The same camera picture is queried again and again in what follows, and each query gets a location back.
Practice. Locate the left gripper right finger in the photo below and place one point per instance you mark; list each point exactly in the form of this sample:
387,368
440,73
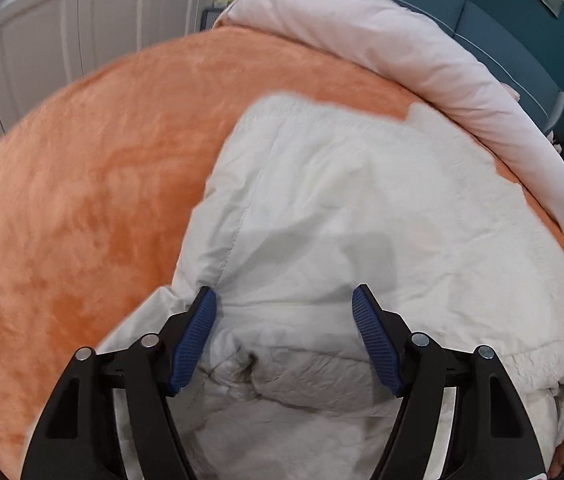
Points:
491,435

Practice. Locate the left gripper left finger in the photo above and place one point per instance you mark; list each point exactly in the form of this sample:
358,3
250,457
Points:
76,434

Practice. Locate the white puffer jacket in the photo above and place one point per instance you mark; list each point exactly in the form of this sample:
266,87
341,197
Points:
306,202

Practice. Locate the orange plush bedspread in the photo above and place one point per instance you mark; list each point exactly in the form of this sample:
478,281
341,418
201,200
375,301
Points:
97,185

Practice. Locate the white panelled wardrobe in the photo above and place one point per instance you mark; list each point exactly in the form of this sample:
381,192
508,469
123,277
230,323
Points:
46,44

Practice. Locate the bedside table with tissue box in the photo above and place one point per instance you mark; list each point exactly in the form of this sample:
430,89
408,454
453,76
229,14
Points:
211,13

